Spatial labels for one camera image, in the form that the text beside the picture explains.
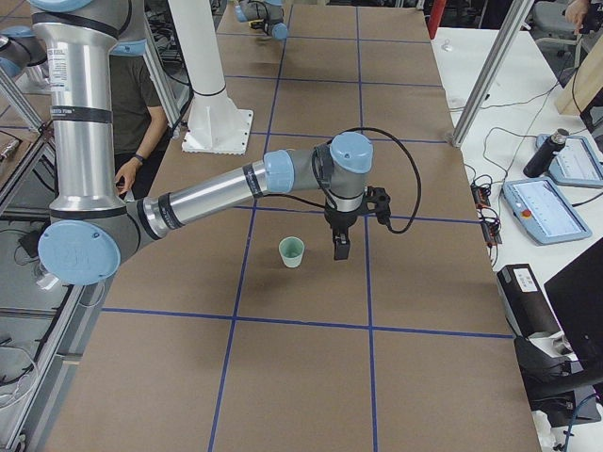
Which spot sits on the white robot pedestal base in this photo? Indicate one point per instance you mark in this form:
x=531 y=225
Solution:
x=214 y=123

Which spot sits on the blue teach pendant near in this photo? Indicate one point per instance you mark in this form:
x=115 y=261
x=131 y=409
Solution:
x=543 y=211

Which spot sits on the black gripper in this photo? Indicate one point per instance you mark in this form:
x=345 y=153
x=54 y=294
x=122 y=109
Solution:
x=342 y=219

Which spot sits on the black box with label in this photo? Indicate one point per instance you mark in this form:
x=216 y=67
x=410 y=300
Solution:
x=525 y=303

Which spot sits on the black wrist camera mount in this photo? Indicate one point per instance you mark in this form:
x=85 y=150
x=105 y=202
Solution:
x=377 y=203

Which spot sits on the black monitor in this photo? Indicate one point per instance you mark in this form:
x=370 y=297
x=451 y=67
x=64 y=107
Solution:
x=575 y=294

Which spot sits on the aluminium frame post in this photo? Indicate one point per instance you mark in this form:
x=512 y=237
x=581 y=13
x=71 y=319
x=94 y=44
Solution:
x=503 y=42

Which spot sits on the black water bottle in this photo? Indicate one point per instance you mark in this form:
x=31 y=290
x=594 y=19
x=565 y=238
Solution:
x=548 y=150

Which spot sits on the person in dark shirt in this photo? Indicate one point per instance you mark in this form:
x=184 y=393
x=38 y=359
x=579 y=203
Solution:
x=141 y=132

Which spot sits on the blue teach pendant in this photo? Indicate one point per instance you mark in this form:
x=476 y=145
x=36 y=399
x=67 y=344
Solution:
x=576 y=165
x=543 y=211

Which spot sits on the blue teach pendant far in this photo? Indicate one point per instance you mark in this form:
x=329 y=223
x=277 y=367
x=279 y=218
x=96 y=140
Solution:
x=576 y=165

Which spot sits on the green cup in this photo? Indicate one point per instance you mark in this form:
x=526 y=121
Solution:
x=291 y=250

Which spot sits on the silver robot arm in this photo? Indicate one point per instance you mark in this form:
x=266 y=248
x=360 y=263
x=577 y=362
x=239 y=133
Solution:
x=265 y=15
x=92 y=230

